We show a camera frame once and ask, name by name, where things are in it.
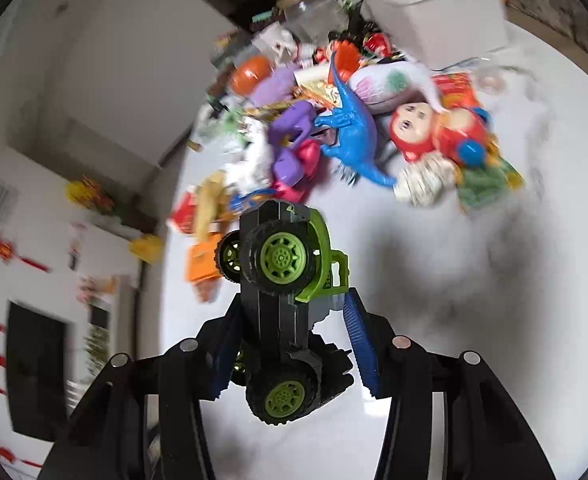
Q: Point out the red snack packet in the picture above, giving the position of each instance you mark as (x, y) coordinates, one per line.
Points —
(454, 90)

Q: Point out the cream knitted cloth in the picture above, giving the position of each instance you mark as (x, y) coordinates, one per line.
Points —
(421, 180)

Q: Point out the green black toy truck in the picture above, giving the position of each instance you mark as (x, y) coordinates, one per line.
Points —
(274, 305)

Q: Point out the yellow plush toy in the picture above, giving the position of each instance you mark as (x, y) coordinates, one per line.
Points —
(207, 205)

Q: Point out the blue toy dinosaur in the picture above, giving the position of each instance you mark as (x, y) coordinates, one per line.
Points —
(356, 132)

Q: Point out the orange ball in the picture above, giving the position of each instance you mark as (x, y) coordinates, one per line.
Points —
(250, 74)

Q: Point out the white printed plush toy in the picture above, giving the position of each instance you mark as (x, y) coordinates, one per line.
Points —
(384, 85)

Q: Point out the green snack packet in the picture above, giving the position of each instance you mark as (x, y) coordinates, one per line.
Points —
(484, 185)

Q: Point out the red round-faced doll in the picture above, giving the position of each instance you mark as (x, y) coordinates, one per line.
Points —
(419, 125)

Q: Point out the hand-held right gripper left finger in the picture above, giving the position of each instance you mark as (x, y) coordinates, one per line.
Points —
(221, 360)

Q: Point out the orange toy box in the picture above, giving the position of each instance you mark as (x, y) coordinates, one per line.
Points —
(201, 262)

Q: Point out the purple plastic toy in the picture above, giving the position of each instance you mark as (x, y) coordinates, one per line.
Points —
(294, 122)

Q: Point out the black television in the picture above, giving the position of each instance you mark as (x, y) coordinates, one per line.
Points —
(36, 370)

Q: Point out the clear plastic container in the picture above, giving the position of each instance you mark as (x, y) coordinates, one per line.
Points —
(314, 12)

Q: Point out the pink plastic toy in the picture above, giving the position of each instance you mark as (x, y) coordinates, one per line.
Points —
(306, 160)

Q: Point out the white plastic storage box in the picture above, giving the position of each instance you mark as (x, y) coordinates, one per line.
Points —
(439, 15)

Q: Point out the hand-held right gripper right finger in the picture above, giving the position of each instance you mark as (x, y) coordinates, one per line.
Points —
(361, 345)

